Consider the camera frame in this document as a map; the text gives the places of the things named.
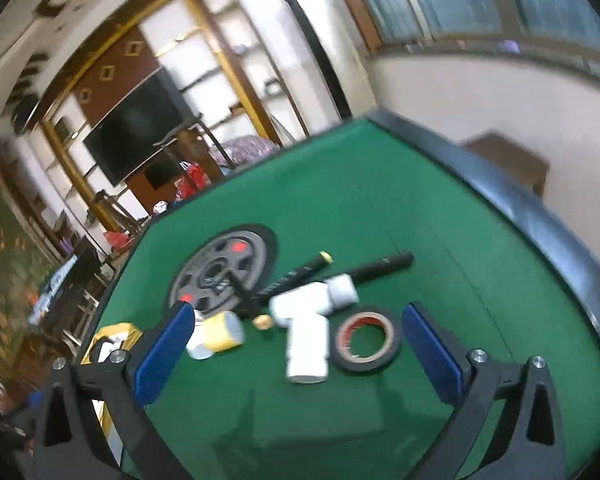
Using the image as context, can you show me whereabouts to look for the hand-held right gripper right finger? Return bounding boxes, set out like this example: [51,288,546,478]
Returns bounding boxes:
[401,301,567,480]

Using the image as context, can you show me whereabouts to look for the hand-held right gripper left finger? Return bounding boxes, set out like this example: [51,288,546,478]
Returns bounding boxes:
[32,301,197,480]

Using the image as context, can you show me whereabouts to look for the yellow and white packet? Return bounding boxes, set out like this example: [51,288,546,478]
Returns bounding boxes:
[79,321,147,466]

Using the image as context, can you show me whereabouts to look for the small white pill bottle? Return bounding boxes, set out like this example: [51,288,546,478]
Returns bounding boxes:
[185,308,217,361]

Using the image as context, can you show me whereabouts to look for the black electrical tape roll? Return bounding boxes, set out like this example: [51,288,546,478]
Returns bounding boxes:
[328,305,402,374]

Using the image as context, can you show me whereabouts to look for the yellow masking tape roll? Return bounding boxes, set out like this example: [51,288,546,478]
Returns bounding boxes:
[202,310,246,354]

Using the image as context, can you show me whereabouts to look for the black marker purple cap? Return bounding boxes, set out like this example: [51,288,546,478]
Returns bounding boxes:
[347,252,415,287]

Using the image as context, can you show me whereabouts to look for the round grey table centre panel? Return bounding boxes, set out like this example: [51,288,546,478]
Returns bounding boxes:
[164,223,277,322]

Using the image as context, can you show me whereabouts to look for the black marker yellow cap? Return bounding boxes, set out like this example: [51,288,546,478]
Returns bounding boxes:
[249,250,334,302]

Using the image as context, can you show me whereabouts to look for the red plastic bag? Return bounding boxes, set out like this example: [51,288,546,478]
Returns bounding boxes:
[175,161,208,198]

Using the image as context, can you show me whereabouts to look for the brown wooden stool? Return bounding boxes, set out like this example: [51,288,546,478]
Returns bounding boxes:
[461,131,552,197]

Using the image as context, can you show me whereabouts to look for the wooden chair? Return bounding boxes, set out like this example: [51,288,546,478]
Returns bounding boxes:
[154,114,232,183]

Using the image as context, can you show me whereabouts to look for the patterned cushion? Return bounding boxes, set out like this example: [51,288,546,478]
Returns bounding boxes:
[214,134,279,167]

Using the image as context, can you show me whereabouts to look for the black flat television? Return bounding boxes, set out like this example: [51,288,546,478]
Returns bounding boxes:
[83,66,195,187]

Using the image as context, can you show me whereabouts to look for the wooden display shelf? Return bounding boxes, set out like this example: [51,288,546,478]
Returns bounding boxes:
[140,0,308,161]

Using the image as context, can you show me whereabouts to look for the black pole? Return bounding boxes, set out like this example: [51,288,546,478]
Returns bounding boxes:
[279,0,355,123]

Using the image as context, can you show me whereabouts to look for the window with wooden frame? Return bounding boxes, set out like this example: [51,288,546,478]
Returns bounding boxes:
[337,0,600,78]

